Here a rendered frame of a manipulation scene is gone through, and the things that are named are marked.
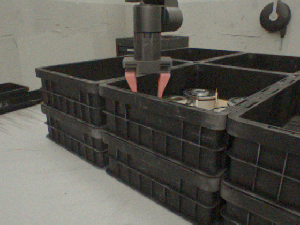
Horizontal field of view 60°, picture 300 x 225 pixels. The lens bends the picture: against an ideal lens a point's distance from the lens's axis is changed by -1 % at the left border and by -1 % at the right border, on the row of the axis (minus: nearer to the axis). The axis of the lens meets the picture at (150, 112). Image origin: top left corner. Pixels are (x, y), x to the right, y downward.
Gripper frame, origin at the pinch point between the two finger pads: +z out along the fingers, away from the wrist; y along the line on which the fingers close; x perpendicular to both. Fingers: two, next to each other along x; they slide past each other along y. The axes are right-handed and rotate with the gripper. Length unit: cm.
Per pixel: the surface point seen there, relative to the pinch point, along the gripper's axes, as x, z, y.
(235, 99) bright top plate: -9.7, 3.0, -23.5
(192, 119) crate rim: 18.2, -2.2, -6.8
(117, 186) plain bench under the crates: 5.3, 19.0, 7.1
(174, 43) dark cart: -194, 4, -27
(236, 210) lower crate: 23.0, 11.4, -13.7
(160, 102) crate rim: 13.6, -3.7, -2.0
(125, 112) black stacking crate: 6.8, 0.5, 4.5
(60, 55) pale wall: -341, 33, 127
